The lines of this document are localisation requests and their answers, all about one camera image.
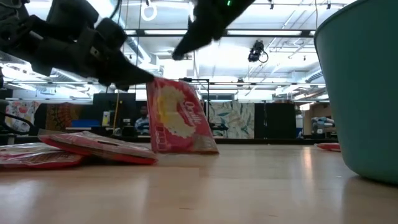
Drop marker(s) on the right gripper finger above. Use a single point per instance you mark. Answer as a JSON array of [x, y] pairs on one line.
[[199, 35]]

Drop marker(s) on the red popcorn bag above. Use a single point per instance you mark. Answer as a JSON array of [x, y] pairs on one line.
[[329, 147], [37, 158], [102, 146], [177, 124]]

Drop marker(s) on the green plastic basket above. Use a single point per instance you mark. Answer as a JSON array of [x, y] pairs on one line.
[[363, 93]]

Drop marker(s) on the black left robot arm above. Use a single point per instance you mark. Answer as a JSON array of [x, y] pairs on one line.
[[68, 15]]

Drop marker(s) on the black cabinet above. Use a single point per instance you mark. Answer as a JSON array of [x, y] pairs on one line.
[[127, 109]]

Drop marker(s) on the yellow sign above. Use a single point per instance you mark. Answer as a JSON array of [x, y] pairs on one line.
[[106, 119]]

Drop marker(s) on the person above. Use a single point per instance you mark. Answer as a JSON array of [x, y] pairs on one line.
[[142, 123]]

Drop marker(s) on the blue box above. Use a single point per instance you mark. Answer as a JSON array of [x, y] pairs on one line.
[[85, 123]]

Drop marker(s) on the brown patterned partition panel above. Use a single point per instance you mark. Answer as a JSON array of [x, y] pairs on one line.
[[62, 113]]

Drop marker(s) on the white floral partition panel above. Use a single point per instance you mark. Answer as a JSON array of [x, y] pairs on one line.
[[21, 112]]

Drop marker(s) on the green leaf partition panel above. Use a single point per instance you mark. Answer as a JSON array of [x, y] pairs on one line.
[[236, 118]]

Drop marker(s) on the black partition panel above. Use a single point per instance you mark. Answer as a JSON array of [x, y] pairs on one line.
[[276, 121]]

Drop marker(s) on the silver ventilation duct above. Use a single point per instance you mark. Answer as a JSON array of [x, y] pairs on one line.
[[140, 53]]

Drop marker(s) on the black aluminium rig frame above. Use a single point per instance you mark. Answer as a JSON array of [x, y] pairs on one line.
[[306, 32]]

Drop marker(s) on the black table edge rail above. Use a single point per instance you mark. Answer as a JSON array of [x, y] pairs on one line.
[[264, 141]]

